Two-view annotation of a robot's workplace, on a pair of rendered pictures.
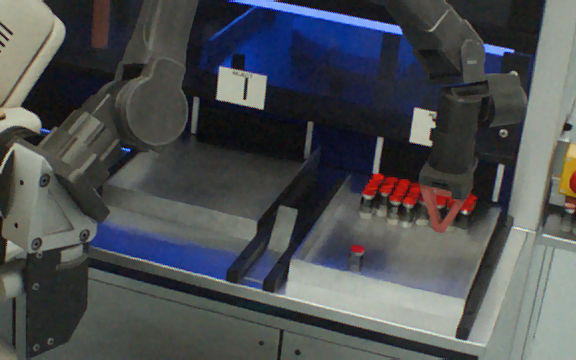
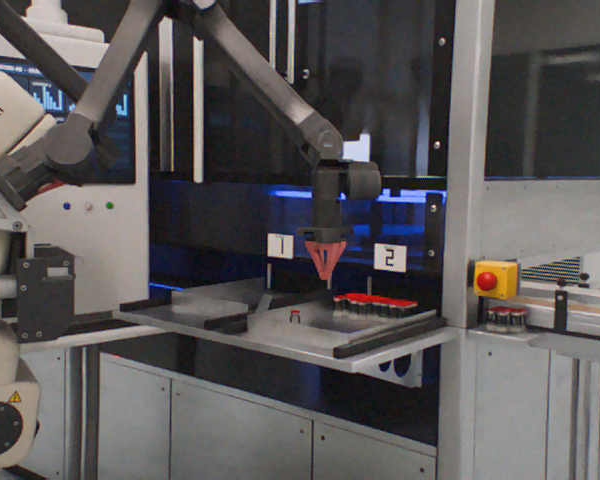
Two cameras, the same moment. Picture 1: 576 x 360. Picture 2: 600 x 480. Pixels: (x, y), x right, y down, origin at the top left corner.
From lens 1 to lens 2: 0.98 m
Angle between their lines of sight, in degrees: 30
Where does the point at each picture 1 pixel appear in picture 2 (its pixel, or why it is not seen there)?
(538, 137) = (455, 253)
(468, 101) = (325, 172)
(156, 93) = (68, 133)
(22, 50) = (13, 124)
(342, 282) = (276, 329)
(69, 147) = (2, 160)
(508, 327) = (456, 411)
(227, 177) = not seen: hidden behind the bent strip
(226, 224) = (232, 309)
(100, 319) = (214, 419)
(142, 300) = (236, 403)
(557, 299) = not seen: outside the picture
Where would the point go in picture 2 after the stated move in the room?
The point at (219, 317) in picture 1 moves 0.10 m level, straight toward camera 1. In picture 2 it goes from (277, 412) to (262, 424)
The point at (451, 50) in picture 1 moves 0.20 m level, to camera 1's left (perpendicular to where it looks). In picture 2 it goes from (312, 138) to (219, 137)
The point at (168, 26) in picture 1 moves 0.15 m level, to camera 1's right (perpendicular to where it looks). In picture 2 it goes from (91, 101) to (163, 100)
